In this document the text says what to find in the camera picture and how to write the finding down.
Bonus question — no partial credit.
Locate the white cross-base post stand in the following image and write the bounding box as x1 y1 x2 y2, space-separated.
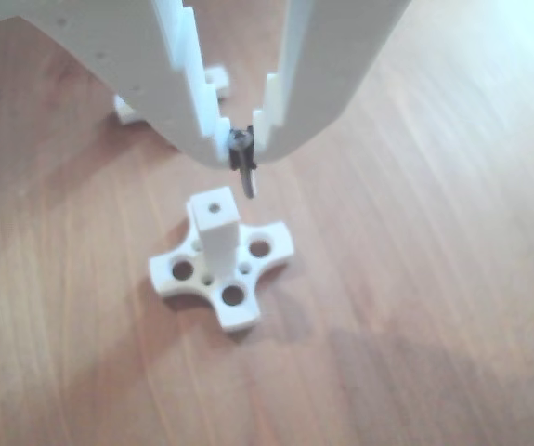
112 66 231 125
148 186 295 334

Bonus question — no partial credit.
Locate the small metal screw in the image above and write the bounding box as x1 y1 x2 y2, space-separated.
228 128 258 201

